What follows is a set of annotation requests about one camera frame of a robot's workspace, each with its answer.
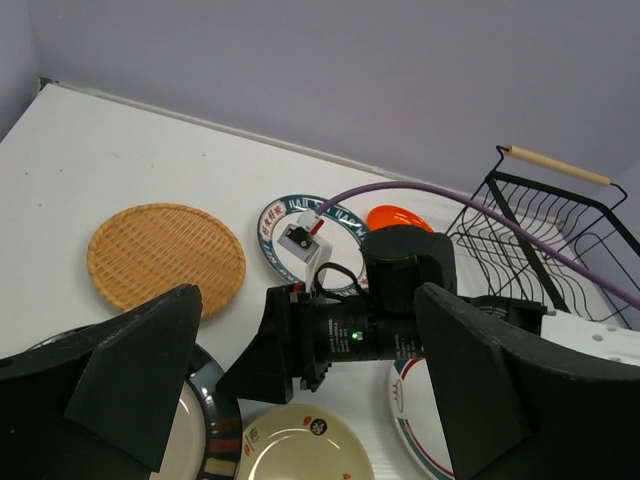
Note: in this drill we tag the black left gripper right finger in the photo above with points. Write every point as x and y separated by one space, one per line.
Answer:
516 406

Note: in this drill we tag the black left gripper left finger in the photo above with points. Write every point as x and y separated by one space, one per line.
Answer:
100 403

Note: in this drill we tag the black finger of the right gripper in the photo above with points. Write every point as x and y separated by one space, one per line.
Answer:
261 373

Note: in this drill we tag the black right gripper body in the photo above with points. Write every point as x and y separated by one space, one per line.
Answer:
306 328

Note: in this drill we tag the white plate green red rim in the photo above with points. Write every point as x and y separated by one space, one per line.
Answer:
414 412

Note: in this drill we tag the cream patterned plate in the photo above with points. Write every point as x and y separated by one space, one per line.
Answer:
302 442

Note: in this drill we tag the dark rimmed ceramic plate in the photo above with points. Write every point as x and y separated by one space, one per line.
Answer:
205 440

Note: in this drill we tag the white plate blue lettered rim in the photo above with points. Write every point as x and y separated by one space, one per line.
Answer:
342 228

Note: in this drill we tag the orange plastic plate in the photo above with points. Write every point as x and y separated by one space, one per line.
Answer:
383 216

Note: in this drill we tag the woven bamboo plate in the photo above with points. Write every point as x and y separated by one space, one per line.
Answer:
143 251

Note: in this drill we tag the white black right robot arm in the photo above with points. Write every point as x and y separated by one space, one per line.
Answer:
595 340

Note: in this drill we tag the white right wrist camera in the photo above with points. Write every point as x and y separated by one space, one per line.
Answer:
302 239

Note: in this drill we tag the black wire dish rack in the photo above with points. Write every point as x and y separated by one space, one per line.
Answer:
587 230

